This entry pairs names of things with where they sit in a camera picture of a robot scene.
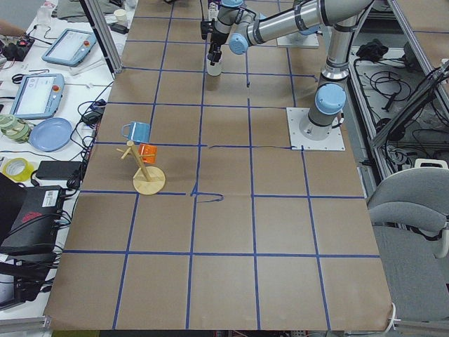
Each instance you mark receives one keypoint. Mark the orange mug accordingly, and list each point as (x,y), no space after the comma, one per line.
(147,153)

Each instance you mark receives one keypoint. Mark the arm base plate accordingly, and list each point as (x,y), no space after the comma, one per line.
(298,40)
(304,135)

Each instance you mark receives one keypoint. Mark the black power adapter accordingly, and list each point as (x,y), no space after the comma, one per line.
(57,170)

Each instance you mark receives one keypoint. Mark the lower teach pendant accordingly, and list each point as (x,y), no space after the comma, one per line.
(38,96)

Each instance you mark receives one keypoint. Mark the upper teach pendant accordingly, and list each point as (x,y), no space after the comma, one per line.
(70,48)

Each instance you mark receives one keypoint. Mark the grey cloth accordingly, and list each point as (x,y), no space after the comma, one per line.
(70,9)

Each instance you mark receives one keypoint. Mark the wooden mug tree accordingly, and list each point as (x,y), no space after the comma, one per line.
(148,179)

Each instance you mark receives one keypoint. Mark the green tape rolls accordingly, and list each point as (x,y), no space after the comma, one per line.
(14,128)

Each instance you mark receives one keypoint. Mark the yellow tape roll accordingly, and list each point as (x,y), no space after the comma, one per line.
(18,169)

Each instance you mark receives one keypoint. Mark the blue mug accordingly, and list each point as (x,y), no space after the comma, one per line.
(138,132)

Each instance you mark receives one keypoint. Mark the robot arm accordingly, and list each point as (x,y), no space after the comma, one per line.
(240,27)

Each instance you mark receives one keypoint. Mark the grey office chair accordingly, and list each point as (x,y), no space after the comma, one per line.
(409,210)

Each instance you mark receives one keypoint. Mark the black laptop computer box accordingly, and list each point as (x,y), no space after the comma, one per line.
(28,216)

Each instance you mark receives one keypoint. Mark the white ribbed mug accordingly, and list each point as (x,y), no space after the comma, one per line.
(214,69)

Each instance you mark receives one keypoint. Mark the paper cup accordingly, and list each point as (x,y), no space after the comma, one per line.
(121,17)

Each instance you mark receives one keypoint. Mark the blue white milk carton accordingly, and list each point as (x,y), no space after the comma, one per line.
(213,9)

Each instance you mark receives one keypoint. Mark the aluminium frame post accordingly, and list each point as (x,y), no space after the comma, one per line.
(103,35)

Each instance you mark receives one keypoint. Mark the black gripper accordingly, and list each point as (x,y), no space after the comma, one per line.
(215,45)

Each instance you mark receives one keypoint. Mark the teach pendant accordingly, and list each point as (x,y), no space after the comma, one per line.
(38,96)
(70,48)

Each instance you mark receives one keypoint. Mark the blue plate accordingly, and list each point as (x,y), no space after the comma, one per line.
(51,134)

